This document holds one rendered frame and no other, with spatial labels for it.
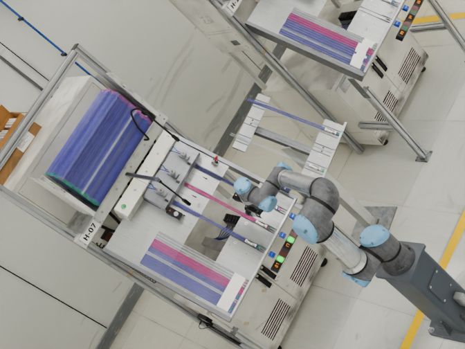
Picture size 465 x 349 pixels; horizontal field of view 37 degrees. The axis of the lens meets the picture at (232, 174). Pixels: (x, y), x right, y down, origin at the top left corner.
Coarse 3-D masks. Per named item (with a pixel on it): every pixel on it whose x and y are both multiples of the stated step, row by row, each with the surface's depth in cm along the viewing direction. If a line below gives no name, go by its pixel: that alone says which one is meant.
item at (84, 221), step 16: (64, 64) 318; (48, 96) 315; (32, 112) 311; (16, 128) 310; (16, 144) 308; (0, 160) 304; (128, 160) 335; (32, 176) 322; (64, 192) 316; (80, 208) 325; (96, 208) 328; (80, 224) 330; (96, 224) 331; (80, 240) 327; (208, 240) 381
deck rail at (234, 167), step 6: (180, 138) 353; (192, 144) 352; (204, 150) 350; (222, 162) 349; (228, 162) 348; (228, 168) 353; (234, 168) 348; (240, 168) 347; (240, 174) 352; (246, 174) 346; (252, 174) 345; (252, 180) 350; (258, 180) 344; (264, 180) 344
